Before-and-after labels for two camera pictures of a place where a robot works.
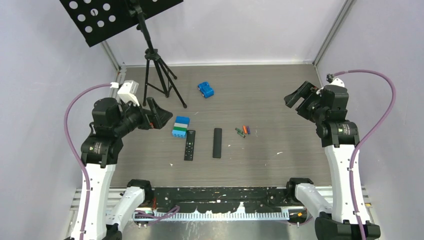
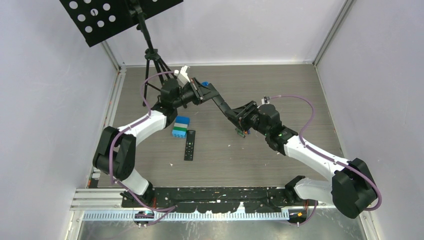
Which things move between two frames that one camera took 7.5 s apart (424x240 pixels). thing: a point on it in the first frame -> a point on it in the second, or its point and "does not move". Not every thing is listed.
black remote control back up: (217, 143) -> (229, 113)
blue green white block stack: (180, 126) does not move
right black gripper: (306, 88) -> (248, 109)
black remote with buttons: (189, 145) does not move
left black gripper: (161, 116) -> (206, 93)
